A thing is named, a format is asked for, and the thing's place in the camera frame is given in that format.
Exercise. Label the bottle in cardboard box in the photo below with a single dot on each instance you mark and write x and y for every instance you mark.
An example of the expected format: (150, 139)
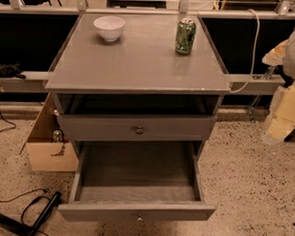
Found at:
(56, 136)

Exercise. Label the open cardboard box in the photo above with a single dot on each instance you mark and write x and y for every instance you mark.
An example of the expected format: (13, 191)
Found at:
(44, 154)

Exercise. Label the green soda can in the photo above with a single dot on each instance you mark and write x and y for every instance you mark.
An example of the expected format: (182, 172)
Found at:
(185, 36)

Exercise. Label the grey drawer cabinet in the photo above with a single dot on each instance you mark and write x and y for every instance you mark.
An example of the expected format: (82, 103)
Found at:
(138, 74)

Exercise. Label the black stand base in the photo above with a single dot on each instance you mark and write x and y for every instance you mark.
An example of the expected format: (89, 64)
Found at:
(19, 228)

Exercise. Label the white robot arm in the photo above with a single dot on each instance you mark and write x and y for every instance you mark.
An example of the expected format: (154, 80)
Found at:
(281, 119)

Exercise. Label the black cloth on rail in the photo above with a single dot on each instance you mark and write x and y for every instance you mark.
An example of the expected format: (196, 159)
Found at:
(10, 71)

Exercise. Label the metal frame rail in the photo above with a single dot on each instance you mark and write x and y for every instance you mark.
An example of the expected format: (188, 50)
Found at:
(35, 81)

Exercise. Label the tan padded gripper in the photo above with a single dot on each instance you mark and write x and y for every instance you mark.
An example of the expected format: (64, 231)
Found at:
(280, 120)

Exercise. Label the grey drawer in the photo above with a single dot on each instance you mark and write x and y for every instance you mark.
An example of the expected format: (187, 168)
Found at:
(136, 128)
(137, 181)

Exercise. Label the grey top drawer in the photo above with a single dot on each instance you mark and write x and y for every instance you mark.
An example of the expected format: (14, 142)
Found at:
(136, 128)

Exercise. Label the white ceramic bowl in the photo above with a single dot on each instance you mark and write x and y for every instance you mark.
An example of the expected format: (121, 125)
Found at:
(109, 28)

